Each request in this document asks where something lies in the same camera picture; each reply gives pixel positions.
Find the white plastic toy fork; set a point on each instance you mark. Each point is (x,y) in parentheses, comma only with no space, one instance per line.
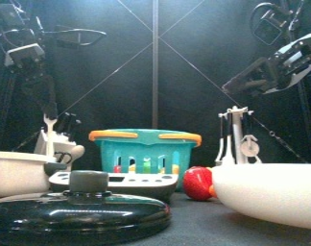
(50,138)

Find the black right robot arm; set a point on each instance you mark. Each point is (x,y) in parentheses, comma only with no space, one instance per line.
(277,19)

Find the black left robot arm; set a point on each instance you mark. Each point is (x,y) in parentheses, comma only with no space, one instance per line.
(73,36)

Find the white toy knife block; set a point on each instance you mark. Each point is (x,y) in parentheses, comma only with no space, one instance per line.
(60,142)

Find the white utensil rack stand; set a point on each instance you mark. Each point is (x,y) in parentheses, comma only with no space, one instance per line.
(237,134)

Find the beige toy spoon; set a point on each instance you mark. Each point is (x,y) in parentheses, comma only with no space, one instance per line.
(77,152)

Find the white toy pizza cutter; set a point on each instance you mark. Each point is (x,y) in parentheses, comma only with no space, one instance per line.
(250,145)

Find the white toy pot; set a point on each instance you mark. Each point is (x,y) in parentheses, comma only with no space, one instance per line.
(18,173)

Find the green toy in basket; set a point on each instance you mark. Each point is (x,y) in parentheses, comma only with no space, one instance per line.
(148,165)

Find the red toy apple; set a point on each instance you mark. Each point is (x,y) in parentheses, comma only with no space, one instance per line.
(198,183)

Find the orange toy piece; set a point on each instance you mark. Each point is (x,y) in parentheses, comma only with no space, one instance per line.
(213,191)

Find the large white bowl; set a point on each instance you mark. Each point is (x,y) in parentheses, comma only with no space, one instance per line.
(269,193)

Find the black pot lid with knob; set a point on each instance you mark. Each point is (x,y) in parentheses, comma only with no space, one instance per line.
(80,214)

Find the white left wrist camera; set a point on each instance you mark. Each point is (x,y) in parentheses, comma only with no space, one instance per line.
(24,53)

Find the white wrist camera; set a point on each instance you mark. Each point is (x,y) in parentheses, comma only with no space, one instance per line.
(24,53)
(297,59)

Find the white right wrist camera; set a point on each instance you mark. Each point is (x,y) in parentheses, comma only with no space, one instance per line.
(297,59)

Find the grey vertical frame pole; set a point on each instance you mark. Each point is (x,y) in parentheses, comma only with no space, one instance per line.
(156,64)

